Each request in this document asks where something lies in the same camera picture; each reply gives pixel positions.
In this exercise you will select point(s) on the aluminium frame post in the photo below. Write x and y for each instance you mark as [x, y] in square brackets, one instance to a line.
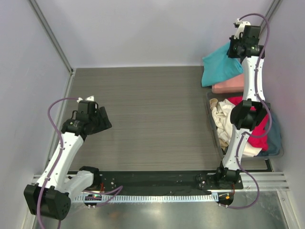
[48, 30]
[272, 9]

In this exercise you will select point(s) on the clear plastic bin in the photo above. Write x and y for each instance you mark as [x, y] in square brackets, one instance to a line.
[221, 97]

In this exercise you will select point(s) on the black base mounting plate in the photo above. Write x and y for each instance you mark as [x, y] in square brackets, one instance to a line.
[162, 183]

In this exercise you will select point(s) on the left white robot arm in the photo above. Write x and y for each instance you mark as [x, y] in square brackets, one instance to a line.
[52, 194]

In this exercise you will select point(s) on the cream t shirt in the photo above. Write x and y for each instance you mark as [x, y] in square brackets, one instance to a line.
[221, 112]

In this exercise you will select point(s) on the folded pink t shirt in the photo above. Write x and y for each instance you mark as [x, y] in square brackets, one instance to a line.
[233, 85]

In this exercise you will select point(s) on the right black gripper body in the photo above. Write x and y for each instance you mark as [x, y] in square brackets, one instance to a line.
[234, 46]

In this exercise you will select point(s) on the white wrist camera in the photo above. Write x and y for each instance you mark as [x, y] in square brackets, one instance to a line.
[240, 25]
[90, 98]

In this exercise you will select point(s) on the red t shirt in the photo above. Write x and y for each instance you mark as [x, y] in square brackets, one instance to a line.
[258, 130]

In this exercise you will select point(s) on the right aluminium frame post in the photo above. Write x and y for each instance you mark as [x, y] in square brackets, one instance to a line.
[272, 9]

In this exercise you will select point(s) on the turquoise t shirt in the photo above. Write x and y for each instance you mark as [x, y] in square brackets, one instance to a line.
[218, 67]

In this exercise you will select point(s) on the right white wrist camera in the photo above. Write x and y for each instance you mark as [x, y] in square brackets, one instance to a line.
[240, 25]

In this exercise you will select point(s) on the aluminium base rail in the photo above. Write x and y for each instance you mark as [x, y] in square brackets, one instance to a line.
[266, 181]

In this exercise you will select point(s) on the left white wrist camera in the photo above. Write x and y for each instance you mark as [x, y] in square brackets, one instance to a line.
[90, 98]

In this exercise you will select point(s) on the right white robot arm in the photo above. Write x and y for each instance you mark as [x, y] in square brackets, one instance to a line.
[252, 109]

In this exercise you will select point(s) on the teal grey t shirt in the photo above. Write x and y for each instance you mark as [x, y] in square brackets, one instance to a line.
[274, 139]

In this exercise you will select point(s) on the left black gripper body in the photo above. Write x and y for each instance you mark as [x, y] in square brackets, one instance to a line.
[99, 121]

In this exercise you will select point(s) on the left aluminium frame post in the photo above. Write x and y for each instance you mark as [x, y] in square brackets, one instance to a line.
[48, 30]

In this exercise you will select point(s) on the slotted grey cable duct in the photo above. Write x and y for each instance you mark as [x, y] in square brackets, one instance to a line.
[86, 198]

